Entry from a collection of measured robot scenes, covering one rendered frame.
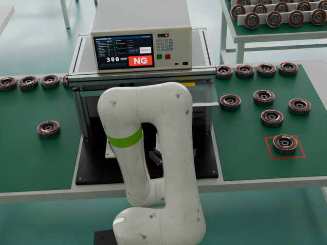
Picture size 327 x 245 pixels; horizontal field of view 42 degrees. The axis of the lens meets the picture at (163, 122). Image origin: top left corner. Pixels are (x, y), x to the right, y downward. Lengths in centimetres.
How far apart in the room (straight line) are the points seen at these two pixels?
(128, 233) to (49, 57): 338
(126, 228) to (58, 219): 153
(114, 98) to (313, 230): 183
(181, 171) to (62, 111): 125
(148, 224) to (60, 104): 128
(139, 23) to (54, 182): 81
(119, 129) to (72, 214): 164
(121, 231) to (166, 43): 89
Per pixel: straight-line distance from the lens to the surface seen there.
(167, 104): 122
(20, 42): 497
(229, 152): 206
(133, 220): 136
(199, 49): 212
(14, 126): 240
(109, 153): 203
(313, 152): 212
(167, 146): 126
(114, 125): 127
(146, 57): 193
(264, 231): 272
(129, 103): 124
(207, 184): 190
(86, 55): 214
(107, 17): 201
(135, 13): 203
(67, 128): 228
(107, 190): 192
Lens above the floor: 214
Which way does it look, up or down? 39 degrees down
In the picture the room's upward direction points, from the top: 3 degrees counter-clockwise
